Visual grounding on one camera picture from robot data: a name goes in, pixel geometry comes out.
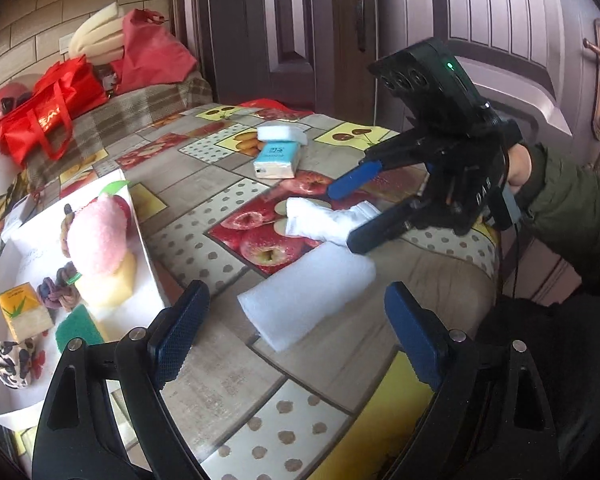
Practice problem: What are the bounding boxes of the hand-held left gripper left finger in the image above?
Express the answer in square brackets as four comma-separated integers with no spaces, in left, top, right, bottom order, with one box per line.
[31,280,211,480]

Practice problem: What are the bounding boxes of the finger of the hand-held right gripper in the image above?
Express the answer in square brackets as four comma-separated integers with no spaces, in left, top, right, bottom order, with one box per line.
[326,130,433,201]
[346,195,433,254]

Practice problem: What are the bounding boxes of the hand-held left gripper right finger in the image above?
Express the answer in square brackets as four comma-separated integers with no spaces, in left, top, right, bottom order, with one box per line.
[384,281,561,480]

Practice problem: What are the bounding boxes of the white sock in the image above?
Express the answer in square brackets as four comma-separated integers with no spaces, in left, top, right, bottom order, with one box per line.
[283,197,381,247]

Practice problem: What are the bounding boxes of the yellow sponge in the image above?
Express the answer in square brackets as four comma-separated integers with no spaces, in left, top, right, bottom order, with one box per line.
[75,250,137,308]

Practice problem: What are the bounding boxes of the white foam sheet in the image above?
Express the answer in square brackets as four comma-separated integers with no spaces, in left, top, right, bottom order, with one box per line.
[236,246,377,352]

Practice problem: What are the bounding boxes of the green yellow scouring pad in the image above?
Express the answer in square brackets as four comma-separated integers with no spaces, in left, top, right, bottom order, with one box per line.
[55,304,107,353]

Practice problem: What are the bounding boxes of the pink fluffy plush roll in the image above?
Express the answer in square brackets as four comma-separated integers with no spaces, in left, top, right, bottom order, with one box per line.
[67,196,132,278]

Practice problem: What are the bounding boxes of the blue grey scrunchie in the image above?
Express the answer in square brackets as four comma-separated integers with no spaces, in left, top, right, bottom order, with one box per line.
[36,262,81,311]

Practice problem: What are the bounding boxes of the red apple plush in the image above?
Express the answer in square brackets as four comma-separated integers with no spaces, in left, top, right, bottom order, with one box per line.
[92,180,133,226]

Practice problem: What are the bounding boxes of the yellow tissue packet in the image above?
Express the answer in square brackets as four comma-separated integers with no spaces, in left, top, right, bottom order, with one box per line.
[0,281,52,338]

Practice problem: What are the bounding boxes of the white cardboard box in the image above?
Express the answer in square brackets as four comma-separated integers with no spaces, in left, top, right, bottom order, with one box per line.
[0,167,173,418]

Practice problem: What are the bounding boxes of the leopard print scrunchie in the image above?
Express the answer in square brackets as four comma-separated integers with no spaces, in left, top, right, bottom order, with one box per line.
[0,337,37,391]

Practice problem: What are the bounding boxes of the person's right forearm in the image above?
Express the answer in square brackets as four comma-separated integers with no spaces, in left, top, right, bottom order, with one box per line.
[517,142,600,291]

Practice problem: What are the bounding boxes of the person's right hand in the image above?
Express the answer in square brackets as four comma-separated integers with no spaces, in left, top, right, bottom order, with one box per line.
[507,144,533,196]

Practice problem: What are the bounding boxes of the teal tissue packet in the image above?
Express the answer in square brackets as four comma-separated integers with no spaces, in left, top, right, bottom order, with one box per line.
[253,141,303,179]

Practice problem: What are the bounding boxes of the white sponge block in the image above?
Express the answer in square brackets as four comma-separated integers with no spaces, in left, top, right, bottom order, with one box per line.
[256,122,309,147]

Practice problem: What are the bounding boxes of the flat red plastic bag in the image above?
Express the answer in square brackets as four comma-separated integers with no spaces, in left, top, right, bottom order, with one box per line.
[240,98,315,122]

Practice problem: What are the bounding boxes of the fruit print tablecloth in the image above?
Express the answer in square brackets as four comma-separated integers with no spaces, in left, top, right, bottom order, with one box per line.
[0,102,503,480]

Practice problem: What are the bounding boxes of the dark purple door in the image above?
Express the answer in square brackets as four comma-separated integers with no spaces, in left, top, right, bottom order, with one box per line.
[170,0,600,306]

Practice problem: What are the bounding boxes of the plaid blanket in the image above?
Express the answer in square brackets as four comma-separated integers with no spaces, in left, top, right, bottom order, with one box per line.
[27,71,213,201]

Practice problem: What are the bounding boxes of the large red plastic bag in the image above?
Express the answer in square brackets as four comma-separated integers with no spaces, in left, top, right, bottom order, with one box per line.
[111,8,198,95]

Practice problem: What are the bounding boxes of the red tote bag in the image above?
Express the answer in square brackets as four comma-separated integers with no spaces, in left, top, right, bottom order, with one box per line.
[0,55,108,166]

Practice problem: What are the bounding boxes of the red helmet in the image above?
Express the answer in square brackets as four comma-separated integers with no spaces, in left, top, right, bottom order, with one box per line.
[0,74,43,138]

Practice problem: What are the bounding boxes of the cream ribbed cushion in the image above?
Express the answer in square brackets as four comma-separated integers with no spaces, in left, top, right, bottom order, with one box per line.
[69,2,128,66]

